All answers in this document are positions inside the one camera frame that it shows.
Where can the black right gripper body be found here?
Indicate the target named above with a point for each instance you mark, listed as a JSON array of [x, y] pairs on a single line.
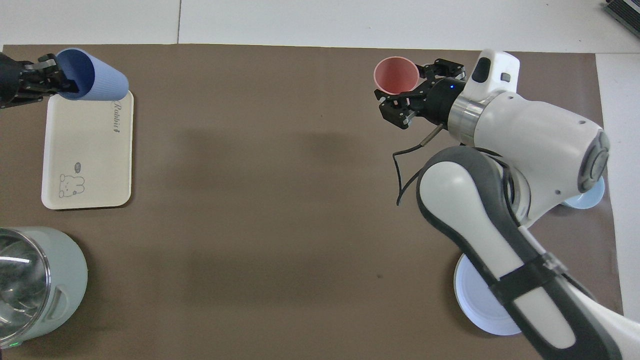
[[440, 102]]

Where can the grey ribbed device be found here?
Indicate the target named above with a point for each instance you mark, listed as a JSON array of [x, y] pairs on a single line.
[[625, 10]]

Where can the pink cup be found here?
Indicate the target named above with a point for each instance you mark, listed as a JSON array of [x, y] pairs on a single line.
[[396, 75]]

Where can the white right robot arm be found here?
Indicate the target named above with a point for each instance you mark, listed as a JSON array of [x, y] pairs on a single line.
[[525, 135]]

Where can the blue ribbed cup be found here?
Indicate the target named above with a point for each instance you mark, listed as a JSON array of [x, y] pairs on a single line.
[[102, 80]]

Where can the pale green cooking pot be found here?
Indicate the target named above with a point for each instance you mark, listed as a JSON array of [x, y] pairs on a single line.
[[70, 280]]

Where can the cream rabbit print tray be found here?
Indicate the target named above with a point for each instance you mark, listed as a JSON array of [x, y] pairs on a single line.
[[95, 160]]

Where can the brown table mat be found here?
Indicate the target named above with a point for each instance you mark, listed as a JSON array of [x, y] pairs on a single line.
[[275, 200]]

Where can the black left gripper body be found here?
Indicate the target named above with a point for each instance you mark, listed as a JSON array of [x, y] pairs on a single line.
[[9, 80]]

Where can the light blue bowl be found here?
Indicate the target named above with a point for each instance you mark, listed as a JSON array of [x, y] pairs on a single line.
[[587, 197]]

